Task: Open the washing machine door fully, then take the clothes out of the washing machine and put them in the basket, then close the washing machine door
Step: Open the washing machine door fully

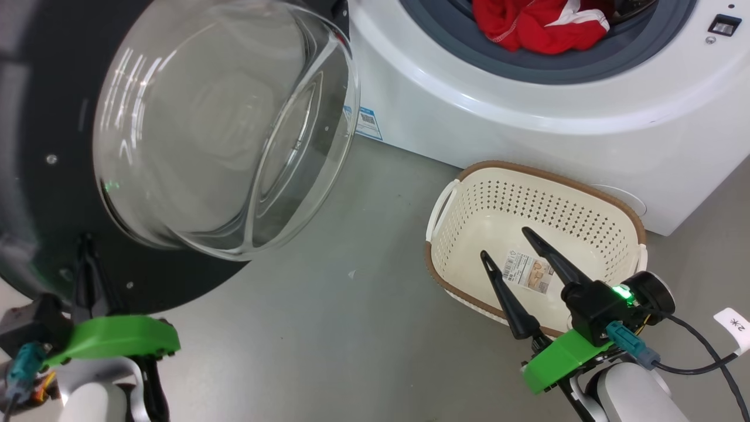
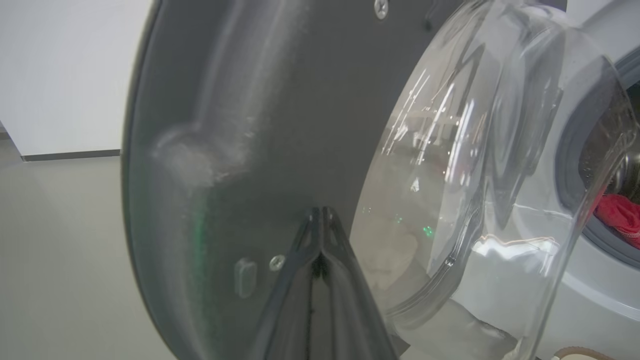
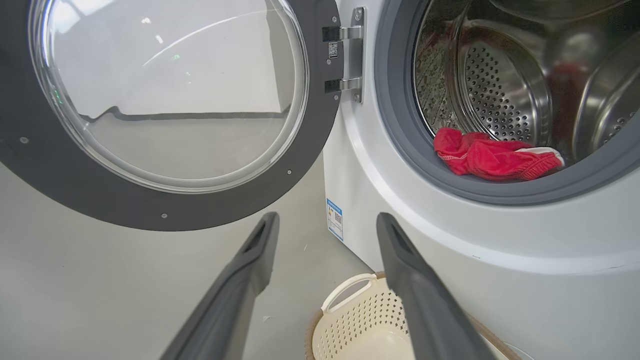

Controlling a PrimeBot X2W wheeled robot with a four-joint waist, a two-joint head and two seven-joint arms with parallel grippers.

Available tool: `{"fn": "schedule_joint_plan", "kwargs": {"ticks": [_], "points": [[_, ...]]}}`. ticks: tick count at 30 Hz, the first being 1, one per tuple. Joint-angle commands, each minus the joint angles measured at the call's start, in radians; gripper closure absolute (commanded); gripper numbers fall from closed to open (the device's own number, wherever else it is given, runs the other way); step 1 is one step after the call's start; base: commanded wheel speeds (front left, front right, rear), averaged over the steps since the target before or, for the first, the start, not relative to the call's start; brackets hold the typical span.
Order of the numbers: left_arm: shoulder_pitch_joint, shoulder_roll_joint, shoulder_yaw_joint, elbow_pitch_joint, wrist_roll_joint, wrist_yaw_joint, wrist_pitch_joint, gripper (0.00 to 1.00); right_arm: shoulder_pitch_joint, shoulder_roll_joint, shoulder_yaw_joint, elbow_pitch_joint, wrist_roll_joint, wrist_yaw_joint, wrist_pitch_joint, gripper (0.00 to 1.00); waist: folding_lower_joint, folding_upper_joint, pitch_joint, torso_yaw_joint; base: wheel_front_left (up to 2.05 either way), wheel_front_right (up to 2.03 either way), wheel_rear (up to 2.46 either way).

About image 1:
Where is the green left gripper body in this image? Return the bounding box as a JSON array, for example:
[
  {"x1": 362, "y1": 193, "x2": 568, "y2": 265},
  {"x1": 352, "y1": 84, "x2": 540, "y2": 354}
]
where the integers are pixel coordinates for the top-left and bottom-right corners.
[{"x1": 42, "y1": 315, "x2": 181, "y2": 370}]

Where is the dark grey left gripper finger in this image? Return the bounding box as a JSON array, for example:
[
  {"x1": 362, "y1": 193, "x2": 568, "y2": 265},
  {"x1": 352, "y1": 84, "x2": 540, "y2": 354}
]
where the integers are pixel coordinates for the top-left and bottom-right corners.
[
  {"x1": 71, "y1": 234, "x2": 89, "y2": 322},
  {"x1": 87, "y1": 237, "x2": 121, "y2": 319}
]

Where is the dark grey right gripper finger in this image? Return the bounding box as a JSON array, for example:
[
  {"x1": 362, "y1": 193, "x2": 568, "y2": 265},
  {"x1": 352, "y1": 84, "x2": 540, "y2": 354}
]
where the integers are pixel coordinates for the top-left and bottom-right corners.
[
  {"x1": 480, "y1": 250, "x2": 543, "y2": 340},
  {"x1": 521, "y1": 227, "x2": 593, "y2": 294}
]

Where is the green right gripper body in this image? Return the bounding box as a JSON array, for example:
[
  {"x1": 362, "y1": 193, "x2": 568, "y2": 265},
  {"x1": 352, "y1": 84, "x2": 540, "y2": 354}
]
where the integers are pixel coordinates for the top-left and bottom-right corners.
[{"x1": 521, "y1": 330, "x2": 615, "y2": 394}]

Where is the black door with glass bowl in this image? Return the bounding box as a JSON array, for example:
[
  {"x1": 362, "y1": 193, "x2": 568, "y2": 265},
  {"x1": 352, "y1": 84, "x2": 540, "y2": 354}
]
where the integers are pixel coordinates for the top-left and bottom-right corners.
[{"x1": 0, "y1": 0, "x2": 361, "y2": 315}]

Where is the red and white jersey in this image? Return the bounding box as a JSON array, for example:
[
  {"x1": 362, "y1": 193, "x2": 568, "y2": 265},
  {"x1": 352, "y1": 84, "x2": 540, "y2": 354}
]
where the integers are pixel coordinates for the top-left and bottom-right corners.
[{"x1": 472, "y1": 0, "x2": 613, "y2": 56}]

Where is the cream basket with brown rim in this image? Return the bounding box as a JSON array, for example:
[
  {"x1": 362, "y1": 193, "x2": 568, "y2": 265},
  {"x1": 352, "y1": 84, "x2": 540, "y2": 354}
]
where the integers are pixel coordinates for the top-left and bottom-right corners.
[{"x1": 425, "y1": 160, "x2": 648, "y2": 330}]

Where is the white front-load washing machine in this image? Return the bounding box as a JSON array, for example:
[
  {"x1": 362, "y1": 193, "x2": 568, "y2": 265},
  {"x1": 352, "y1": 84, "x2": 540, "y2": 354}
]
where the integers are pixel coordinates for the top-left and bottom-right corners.
[{"x1": 345, "y1": 0, "x2": 750, "y2": 236}]

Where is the round drain filter cover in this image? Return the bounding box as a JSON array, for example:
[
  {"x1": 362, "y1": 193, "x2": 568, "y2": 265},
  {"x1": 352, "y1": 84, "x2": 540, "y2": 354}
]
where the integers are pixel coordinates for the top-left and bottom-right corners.
[{"x1": 589, "y1": 185, "x2": 648, "y2": 219}]

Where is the blue energy label sticker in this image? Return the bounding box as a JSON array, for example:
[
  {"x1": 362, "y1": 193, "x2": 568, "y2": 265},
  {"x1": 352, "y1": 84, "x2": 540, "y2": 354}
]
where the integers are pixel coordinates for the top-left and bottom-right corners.
[{"x1": 343, "y1": 105, "x2": 384, "y2": 142}]

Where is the stainless steel drum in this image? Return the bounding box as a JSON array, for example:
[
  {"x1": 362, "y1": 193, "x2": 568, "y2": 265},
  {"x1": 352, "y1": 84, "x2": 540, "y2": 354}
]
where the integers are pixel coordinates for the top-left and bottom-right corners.
[{"x1": 609, "y1": 0, "x2": 660, "y2": 21}]

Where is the right arm cable teal plug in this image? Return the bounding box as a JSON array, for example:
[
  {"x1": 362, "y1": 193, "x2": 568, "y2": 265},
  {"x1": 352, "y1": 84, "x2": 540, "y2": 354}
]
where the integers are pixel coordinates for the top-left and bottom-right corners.
[{"x1": 605, "y1": 321, "x2": 742, "y2": 376}]

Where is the arm cable teal plug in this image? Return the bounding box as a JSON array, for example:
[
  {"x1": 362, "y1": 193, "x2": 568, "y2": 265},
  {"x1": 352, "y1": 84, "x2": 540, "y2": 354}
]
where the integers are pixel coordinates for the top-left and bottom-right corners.
[
  {"x1": 605, "y1": 321, "x2": 742, "y2": 376},
  {"x1": 2, "y1": 343, "x2": 47, "y2": 422}
]

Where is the left arm cable teal plug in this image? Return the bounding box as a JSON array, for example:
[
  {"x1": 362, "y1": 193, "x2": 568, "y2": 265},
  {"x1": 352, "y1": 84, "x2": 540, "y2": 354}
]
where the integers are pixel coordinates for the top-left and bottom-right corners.
[{"x1": 2, "y1": 343, "x2": 47, "y2": 422}]

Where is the thin black cable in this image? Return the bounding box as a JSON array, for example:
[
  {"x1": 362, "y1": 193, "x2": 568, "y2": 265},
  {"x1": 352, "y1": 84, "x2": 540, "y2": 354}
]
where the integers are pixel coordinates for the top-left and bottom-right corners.
[{"x1": 636, "y1": 304, "x2": 750, "y2": 421}]

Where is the white cable tag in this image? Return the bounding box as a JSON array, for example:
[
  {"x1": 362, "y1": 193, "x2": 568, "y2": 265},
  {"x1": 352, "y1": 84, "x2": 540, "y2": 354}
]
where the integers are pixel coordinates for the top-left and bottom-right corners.
[{"x1": 713, "y1": 308, "x2": 750, "y2": 356}]

